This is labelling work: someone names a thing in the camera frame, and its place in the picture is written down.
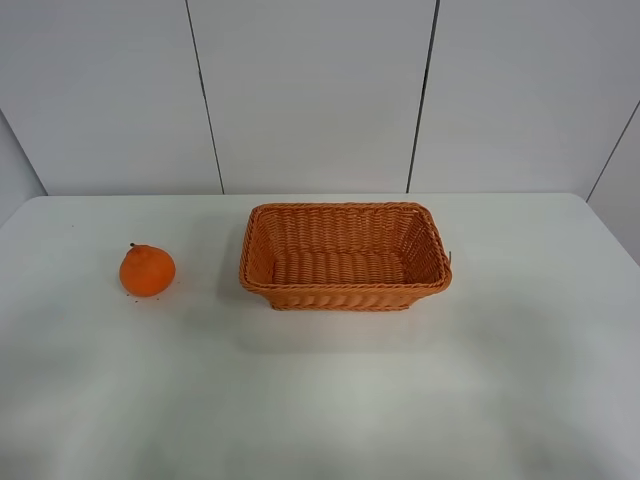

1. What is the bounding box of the orange fruit with stem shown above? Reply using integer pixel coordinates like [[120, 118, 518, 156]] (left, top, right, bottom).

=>
[[119, 243, 176, 297]]

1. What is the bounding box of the orange woven wicker basket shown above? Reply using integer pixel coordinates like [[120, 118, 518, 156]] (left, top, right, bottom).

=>
[[239, 202, 453, 312]]

